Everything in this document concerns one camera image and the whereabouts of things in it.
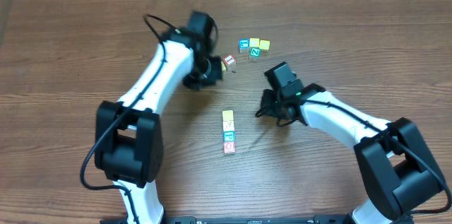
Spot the plain picture wooden block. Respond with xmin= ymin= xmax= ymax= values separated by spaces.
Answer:
xmin=222 ymin=120 xmax=234 ymax=132

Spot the plain wooden block front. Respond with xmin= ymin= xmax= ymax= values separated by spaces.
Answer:
xmin=223 ymin=131 xmax=236 ymax=142

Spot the red C wooden block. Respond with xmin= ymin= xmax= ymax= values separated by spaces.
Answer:
xmin=223 ymin=141 xmax=236 ymax=154

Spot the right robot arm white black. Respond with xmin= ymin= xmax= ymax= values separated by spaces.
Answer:
xmin=256 ymin=62 xmax=451 ymax=223

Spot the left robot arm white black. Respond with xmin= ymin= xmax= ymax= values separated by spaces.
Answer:
xmin=80 ymin=11 xmax=222 ymax=223

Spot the red I wooden block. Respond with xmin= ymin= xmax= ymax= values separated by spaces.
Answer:
xmin=222 ymin=54 xmax=237 ymax=68

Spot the blue letter wooden block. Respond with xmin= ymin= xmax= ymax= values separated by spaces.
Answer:
xmin=239 ymin=39 xmax=250 ymax=53

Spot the green Z wooden block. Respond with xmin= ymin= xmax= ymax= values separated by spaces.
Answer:
xmin=249 ymin=47 xmax=261 ymax=61

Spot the yellow top wooden block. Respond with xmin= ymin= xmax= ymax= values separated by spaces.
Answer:
xmin=249 ymin=37 xmax=260 ymax=48

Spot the yellow framed wooden block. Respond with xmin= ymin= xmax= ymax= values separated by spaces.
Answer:
xmin=259 ymin=40 xmax=270 ymax=53

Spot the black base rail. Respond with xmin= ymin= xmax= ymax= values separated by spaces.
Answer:
xmin=100 ymin=213 xmax=354 ymax=224

